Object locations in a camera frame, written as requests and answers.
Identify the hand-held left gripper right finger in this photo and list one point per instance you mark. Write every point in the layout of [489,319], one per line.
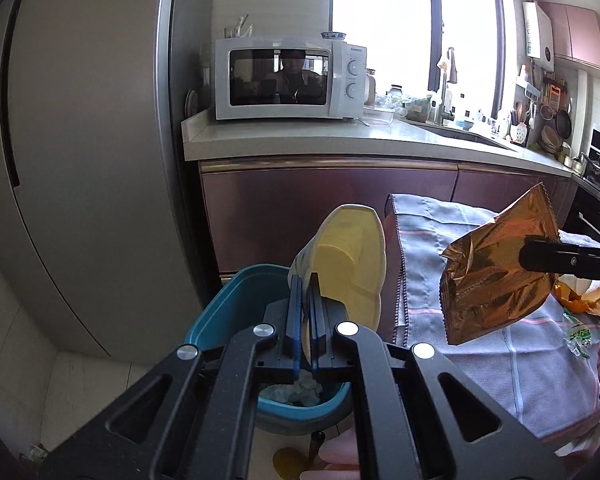
[316,332]

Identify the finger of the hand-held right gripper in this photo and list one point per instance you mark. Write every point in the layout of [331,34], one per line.
[554,260]

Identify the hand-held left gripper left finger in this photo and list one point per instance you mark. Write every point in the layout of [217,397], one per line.
[295,330]

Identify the gold snack packet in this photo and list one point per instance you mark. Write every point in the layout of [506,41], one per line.
[484,280]

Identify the blue plastic bin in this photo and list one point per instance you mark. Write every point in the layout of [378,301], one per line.
[220,310]

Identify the green clear wrapper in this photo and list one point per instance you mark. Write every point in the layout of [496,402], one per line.
[579,335]

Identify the orange peel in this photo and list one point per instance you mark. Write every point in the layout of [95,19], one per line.
[569,302]

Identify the crumpled white tissue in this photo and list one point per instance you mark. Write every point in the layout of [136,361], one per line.
[300,392]

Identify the white dotted utensil holder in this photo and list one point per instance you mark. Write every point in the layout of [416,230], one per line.
[519,133]

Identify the kitchen counter with purple cabinets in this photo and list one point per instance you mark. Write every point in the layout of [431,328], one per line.
[330,210]

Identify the grey checked cloth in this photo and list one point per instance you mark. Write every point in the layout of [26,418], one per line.
[479,385]

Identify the white water heater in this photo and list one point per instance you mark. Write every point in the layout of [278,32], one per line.
[534,35]

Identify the sink faucet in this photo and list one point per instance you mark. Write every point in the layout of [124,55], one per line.
[448,85]

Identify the glass jar with green contents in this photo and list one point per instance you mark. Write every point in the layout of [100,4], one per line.
[419,109]

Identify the white microwave oven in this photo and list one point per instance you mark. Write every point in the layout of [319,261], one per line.
[342,110]

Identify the clear plastic container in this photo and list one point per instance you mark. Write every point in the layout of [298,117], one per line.
[379,115]

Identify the grey plate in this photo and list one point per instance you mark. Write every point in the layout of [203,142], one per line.
[192,104]

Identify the kitchen window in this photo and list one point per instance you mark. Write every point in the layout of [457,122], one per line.
[379,35]

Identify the silver refrigerator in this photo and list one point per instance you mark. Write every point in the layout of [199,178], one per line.
[80,160]

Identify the blue patterned bowl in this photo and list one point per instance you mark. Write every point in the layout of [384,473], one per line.
[334,36]

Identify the pink wall cabinet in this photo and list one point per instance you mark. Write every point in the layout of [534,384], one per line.
[579,35]

